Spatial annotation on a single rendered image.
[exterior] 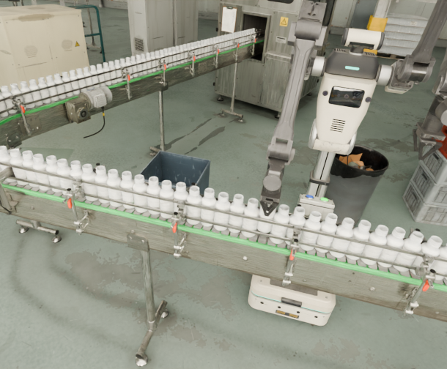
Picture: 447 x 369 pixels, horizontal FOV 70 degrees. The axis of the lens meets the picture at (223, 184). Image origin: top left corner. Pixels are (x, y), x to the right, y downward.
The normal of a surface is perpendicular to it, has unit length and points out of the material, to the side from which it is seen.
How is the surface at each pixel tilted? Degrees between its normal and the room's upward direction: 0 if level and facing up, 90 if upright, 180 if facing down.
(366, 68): 90
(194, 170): 90
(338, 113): 90
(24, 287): 0
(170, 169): 90
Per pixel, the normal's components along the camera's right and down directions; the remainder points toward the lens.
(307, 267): -0.24, 0.54
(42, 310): 0.07, -0.82
